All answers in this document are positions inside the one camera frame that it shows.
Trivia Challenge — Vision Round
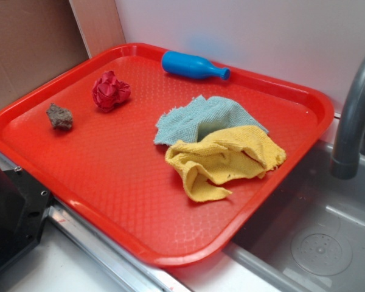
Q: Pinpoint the blue plastic bottle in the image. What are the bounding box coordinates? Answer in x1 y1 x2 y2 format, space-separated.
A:
161 51 231 80

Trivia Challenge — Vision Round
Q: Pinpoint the crumpled red cloth ball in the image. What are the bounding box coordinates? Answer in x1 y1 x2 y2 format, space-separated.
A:
92 71 131 113

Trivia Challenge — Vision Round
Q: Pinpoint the brown rock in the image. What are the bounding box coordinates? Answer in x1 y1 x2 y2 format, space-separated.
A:
46 103 73 131

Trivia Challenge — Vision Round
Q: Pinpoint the grey faucet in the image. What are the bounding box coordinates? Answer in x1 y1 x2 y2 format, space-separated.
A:
330 58 365 179

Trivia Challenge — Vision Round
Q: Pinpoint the yellow cloth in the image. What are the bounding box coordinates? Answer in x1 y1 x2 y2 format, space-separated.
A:
165 125 287 203

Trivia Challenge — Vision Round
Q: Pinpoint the red plastic tray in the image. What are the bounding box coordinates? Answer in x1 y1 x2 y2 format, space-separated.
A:
0 44 334 267

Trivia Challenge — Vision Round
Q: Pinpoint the metal counter edge rail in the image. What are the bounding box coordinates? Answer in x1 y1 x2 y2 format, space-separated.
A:
0 142 189 292

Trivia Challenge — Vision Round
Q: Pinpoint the light blue cloth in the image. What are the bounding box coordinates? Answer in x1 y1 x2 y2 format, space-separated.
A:
154 96 269 145

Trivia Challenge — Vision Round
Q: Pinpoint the brown cardboard panel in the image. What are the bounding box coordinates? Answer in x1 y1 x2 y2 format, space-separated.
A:
0 1 88 110

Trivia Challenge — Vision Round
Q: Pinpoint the grey sink basin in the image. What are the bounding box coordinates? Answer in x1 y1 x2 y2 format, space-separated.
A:
224 142 365 291

